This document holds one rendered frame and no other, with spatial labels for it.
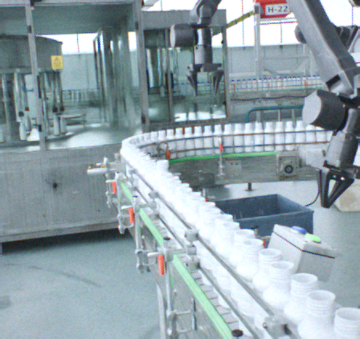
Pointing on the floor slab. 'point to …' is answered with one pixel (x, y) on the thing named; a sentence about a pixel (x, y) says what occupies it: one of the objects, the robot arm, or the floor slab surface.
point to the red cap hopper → (277, 9)
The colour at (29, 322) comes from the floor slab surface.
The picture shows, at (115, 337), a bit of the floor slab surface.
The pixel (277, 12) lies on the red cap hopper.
